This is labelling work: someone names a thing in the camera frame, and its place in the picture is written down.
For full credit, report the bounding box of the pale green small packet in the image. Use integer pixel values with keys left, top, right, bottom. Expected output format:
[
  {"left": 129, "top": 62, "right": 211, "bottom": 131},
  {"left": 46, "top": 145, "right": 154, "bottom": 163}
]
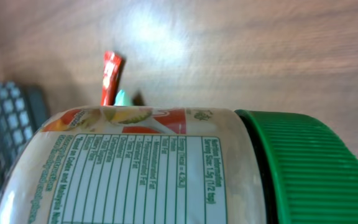
[{"left": 113, "top": 90, "right": 133, "bottom": 106}]

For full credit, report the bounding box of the red small packet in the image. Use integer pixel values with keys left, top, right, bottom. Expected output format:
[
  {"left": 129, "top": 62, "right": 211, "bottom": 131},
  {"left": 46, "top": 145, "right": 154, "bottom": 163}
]
[{"left": 100, "top": 51, "right": 122, "bottom": 106}]

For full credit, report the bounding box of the grey plastic shopping basket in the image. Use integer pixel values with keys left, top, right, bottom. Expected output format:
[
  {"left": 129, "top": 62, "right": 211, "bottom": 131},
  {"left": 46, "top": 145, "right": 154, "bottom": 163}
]
[{"left": 0, "top": 82, "right": 49, "bottom": 191}]

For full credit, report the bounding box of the small jar green lid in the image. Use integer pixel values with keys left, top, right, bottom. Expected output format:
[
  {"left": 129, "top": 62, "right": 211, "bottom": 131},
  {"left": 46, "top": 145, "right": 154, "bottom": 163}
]
[{"left": 0, "top": 106, "right": 358, "bottom": 224}]

